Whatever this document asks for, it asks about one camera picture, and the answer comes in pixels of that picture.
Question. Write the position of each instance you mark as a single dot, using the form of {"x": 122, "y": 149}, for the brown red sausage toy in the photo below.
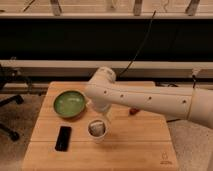
{"x": 133, "y": 111}

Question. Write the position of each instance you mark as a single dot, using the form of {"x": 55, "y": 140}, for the green bowl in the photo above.
{"x": 69, "y": 104}

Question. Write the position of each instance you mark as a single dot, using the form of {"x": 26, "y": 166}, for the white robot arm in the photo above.
{"x": 192, "y": 104}

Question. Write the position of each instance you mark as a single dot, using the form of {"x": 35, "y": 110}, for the black rectangular eraser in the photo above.
{"x": 63, "y": 138}

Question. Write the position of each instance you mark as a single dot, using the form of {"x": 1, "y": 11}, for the white paper cup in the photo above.
{"x": 97, "y": 130}

